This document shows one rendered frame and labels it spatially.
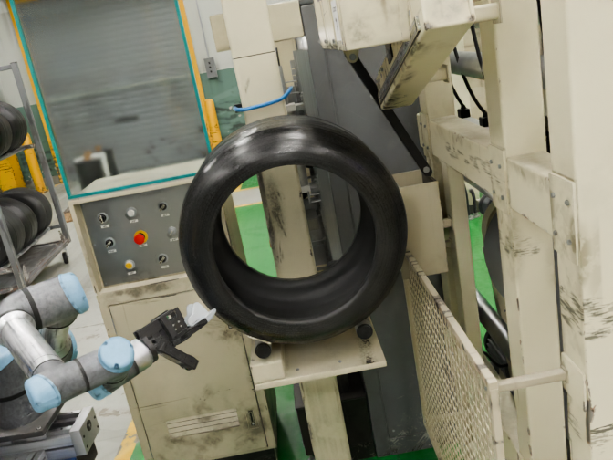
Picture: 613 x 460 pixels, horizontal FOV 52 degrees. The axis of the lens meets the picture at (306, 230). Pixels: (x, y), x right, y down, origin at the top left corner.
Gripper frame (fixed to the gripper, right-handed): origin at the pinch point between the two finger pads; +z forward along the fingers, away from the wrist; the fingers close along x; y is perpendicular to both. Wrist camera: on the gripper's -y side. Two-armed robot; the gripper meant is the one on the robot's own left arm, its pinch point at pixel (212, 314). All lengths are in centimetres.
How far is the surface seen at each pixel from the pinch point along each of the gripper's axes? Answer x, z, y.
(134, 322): 91, 12, 0
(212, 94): 748, 551, 189
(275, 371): 2.1, 8.3, -23.2
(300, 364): 4.0, 17.4, -26.9
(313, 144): -33, 30, 25
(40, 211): 444, 111, 97
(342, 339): 4.2, 34.4, -29.2
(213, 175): -16.6, 11.0, 30.7
